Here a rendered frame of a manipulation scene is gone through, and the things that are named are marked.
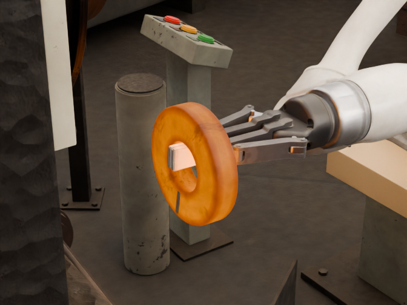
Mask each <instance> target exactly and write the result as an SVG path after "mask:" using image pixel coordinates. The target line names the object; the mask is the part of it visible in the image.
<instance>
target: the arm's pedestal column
mask: <svg viewBox="0 0 407 305"><path fill-rule="evenodd" d="M301 278H302V279H303V280H305V281H306V282H307V283H309V284H310V285H312V286H313V287H315V288H316V289H317V290H319V291H320V292H321V293H323V294H324V295H326V296H327V297H328V298H330V299H331V300H333V301H334V302H335V303H337V304H338V305H407V218H405V217H404V216H402V215H400V214H398V213H396V212H395V211H393V210H392V209H389V208H388V207H386V206H384V205H383V204H381V203H379V202H377V201H376V200H374V199H372V198H371V197H368V196H366V202H365V213H364V220H363V231H362V242H361V243H359V244H357V245H355V246H353V247H351V248H349V249H346V250H344V251H342V252H340V253H338V254H336V255H334V256H332V257H330V258H328V259H326V260H324V261H322V262H320V263H318V264H316V265H314V266H312V267H310V268H308V269H306V270H304V271H301Z"/></svg>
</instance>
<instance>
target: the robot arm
mask: <svg viewBox="0 0 407 305"><path fill-rule="evenodd" d="M406 1H407V0H363V1H362V2H361V3H360V5H359V6H358V7H357V8H356V10H355V11H354V13H353V14H352V15H351V17H350V18H349V19H348V20H347V22H346V23H345V25H344V26H343V27H342V29H341V30H340V31H339V33H338V35H337V36H336V38H335V39H334V41H333V42H332V44H331V46H330V47H329V49H328V51H327V52H326V54H325V56H324V57H323V59H322V61H321V62H320V63H319V64H318V65H314V66H310V67H308V68H306V69H305V71H304V72H303V74H302V75H301V76H300V78H299V79H298V81H297V82H296V83H295V84H294V85H293V86H292V88H291V89H290V90H289V91H288V92H287V93H286V96H284V97H282V98H281V99H280V100H279V102H278V103H277V105H276V106H275V107H274V109H273V110H267V111H265V112H264V113H260V112H256V111H254V106H252V105H246V106H245V107H244V108H243V109H242V110H241V111H239V112H236V113H234V114H232V115H230V116H227V117H225V118H223V119H220V120H219V121H220V123H221V124H222V126H223V127H224V129H225V131H226V133H227V135H228V137H229V140H230V142H231V145H232V147H233V151H234V155H235V158H236V164H237V165H244V164H249V163H257V162H266V161H271V160H279V159H288V158H290V159H304V158H305V156H306V155H316V154H326V153H331V152H334V151H338V150H341V149H344V148H346V147H348V146H350V145H354V144H358V143H373V142H378V141H381V140H385V139H386V140H389V141H391V142H392V143H395V144H396V145H398V146H399V147H401V148H403V149H404V150H406V151H407V64H400V63H394V64H386V65H379V66H376V67H371V68H365V69H362V70H358V68H359V65H360V63H361V60H362V58H363V56H364V55H365V53H366V51H367V49H368V48H369V46H370V45H371V44H372V42H373V41H374V39H375V38H376V37H377V36H378V35H379V33H380V32H381V31H382V30H383V29H384V27H385V26H386V25H387V24H388V22H389V21H390V20H391V19H392V18H393V17H394V15H395V14H396V13H397V12H398V11H399V10H400V9H401V7H402V6H403V5H404V3H405V2H406ZM243 156H244V157H243ZM195 165H196V164H195V161H194V158H193V155H192V153H191V152H190V150H189V149H188V147H187V146H186V145H185V144H184V143H177V144H175V145H170V146H169V147H168V167H169V168H170V169H172V170H173V171H177V170H180V169H184V168H188V167H191V166H195Z"/></svg>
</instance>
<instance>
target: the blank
mask: <svg viewBox="0 0 407 305"><path fill-rule="evenodd" d="M177 143H184V144H185V145H186V146H187V147H188V149H189V150H190V152H191V153H192V155H193V158H194V161H195V164H196V168H197V178H196V176H195V175H194V173H193V170H192V169H191V167H188V168H184V169H180V170H177V171H173V170H172V169H170V168H169V167H168V147H169V146H170V145H175V144H177ZM151 151H152V158H153V165H154V170H155V173H156V177H157V180H158V183H159V186H160V188H161V191H162V193H163V195H164V197H165V199H166V201H167V202H168V204H169V206H170V207H171V208H172V210H173V211H174V212H175V213H176V215H177V216H178V217H179V218H180V219H182V220H183V221H184V222H186V223H188V224H189V225H193V226H203V225H207V224H210V223H213V222H215V221H219V220H221V219H223V218H225V217H226V216H227V215H228V214H229V213H230V212H231V210H232V208H233V206H234V204H235V202H236V197H237V190H238V172H237V164H236V158H235V155H234V151H233V147H232V145H231V142H230V140H229V137H228V135H227V133H226V131H225V129H224V127H223V126H222V124H221V123H220V121H219V119H218V118H217V117H216V116H215V115H214V114H213V113H212V112H211V111H210V110H209V109H208V108H207V107H205V106H203V105H201V104H199V103H196V102H187V103H182V104H178V105H173V106H170V107H167V108H166V109H164V110H163V111H162V112H161V113H160V114H159V115H158V117H157V119H156V121H155V123H154V127H153V132H152V138H151Z"/></svg>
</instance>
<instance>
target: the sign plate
mask: <svg viewBox="0 0 407 305"><path fill-rule="evenodd" d="M41 11H42V23H43V31H44V43H45V55H46V63H47V75H48V88H49V95H50V108H51V120H52V127H53V140H54V147H55V151H57V150H60V149H63V148H67V147H70V146H73V145H76V133H77V129H76V127H75V122H74V107H73V92H72V84H71V69H70V54H69V46H68V31H67V16H66V8H65V0H41Z"/></svg>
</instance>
